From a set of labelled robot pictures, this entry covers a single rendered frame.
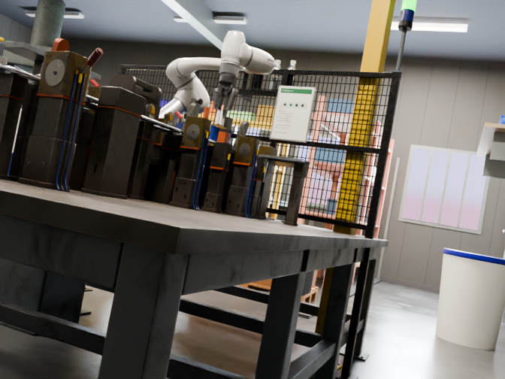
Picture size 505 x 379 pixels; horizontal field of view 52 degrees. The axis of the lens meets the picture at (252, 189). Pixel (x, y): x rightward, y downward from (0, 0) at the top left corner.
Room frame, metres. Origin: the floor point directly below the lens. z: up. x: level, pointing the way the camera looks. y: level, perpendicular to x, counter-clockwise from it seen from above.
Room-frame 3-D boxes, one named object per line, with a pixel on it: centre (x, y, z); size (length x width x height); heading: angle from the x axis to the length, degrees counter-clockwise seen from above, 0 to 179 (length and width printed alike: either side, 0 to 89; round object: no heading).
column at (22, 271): (2.55, 0.94, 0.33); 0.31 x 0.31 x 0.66; 68
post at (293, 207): (2.35, -0.20, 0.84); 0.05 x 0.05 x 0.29; 61
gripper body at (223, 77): (2.39, 0.21, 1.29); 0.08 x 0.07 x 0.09; 61
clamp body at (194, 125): (1.95, 0.24, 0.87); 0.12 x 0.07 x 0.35; 61
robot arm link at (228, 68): (2.39, 0.21, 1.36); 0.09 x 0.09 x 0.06
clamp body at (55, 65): (1.37, 0.54, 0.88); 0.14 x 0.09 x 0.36; 61
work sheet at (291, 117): (2.83, -0.15, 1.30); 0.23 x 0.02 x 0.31; 61
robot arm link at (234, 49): (2.40, 0.20, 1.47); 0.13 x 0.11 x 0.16; 125
